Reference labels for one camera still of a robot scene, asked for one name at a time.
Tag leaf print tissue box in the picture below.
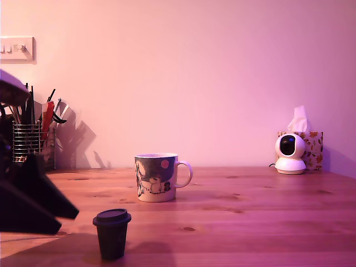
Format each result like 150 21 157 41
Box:
276 131 324 171

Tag wide black spatula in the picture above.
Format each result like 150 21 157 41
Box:
27 86 36 125

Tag silver metal utensil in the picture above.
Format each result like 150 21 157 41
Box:
54 97 71 120

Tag red utensil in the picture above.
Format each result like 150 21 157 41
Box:
41 101 55 140

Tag white wall switch plate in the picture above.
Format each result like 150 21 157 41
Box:
0 36 37 65

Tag cartoon print ceramic mug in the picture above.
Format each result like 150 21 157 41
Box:
134 152 194 203

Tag pale plastic bag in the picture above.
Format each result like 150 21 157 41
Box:
40 122 64 162

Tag chrome wire utensil holder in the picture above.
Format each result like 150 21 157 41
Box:
12 121 56 171

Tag white tissue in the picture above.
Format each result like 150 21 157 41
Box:
286 105 310 132

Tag black coffee capsule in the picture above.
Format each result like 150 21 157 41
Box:
92 208 132 261

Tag small white round camera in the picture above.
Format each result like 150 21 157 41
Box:
274 133 307 175

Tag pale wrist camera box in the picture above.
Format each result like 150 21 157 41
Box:
0 69 32 105

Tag black curved utensil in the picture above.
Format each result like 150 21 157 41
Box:
52 112 67 125

